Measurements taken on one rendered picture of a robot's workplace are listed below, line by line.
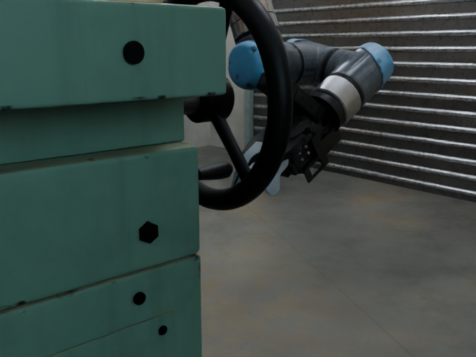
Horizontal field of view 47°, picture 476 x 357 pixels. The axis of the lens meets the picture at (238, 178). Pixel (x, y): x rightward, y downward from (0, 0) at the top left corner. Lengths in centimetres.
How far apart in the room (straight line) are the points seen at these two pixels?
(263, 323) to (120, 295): 143
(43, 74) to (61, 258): 13
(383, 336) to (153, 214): 146
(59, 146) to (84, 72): 7
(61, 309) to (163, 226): 9
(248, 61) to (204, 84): 47
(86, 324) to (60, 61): 19
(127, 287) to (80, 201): 8
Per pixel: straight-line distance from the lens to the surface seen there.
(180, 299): 45
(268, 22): 61
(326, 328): 182
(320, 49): 96
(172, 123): 43
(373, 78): 91
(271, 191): 79
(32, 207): 37
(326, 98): 85
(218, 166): 76
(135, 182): 40
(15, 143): 38
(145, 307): 43
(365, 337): 180
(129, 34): 35
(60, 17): 33
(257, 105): 440
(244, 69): 85
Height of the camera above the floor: 87
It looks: 14 degrees down
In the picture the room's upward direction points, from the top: straight up
